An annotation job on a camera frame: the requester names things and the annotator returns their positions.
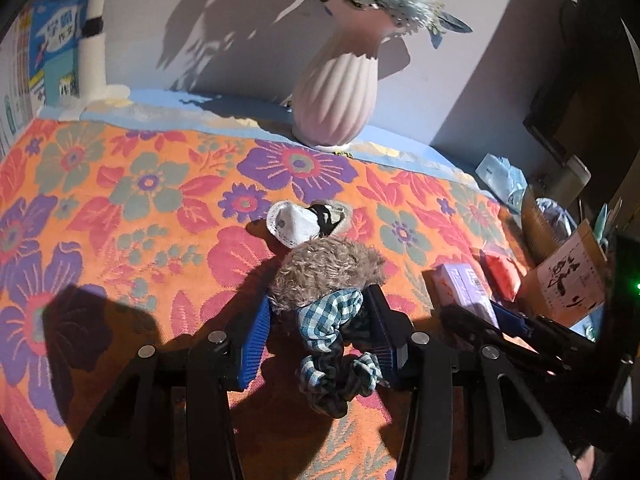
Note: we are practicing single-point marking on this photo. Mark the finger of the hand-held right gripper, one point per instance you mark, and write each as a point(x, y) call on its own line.
point(515, 320)
point(470, 325)

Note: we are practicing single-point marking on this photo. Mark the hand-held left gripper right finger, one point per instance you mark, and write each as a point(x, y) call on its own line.
point(386, 335)

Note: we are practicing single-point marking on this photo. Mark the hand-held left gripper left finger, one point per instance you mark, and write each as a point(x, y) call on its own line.
point(255, 340)

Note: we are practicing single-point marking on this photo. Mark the purple tissue packet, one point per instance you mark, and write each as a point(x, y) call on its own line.
point(460, 287)

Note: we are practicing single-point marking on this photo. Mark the kraft paper box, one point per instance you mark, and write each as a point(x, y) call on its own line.
point(565, 285)

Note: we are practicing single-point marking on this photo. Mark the brown plush toy plaid scarf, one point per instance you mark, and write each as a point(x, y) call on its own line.
point(325, 270)

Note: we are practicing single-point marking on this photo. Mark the red packet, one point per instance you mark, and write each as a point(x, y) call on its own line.
point(502, 272)

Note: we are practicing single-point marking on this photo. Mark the teal plastic item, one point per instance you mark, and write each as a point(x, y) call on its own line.
point(606, 220)

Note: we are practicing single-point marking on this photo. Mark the light blue plastic packet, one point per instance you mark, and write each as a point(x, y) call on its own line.
point(500, 175)

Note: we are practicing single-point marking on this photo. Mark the orange floral mat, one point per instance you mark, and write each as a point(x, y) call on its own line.
point(125, 210)

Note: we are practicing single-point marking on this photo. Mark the pink ribbed vase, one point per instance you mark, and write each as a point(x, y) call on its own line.
point(335, 95)

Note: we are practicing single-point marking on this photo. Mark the black flat screen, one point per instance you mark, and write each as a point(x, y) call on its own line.
point(590, 85)

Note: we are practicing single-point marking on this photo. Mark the white desk lamp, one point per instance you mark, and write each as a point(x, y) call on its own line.
point(92, 60)

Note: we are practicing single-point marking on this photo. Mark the white printed book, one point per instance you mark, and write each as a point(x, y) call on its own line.
point(14, 90)

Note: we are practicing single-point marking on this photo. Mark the blue book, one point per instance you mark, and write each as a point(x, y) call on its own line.
point(55, 35)

